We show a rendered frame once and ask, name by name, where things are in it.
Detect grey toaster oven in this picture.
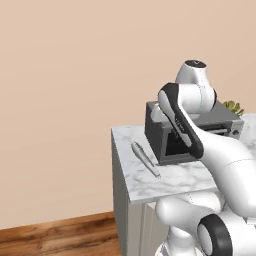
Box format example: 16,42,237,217
144,99,245,167

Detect silver metal tongs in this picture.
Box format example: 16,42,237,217
130,141,162,180

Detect white counter cabinet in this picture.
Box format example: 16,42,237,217
110,131,178,256

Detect green potted plant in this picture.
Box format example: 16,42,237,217
222,99,245,117

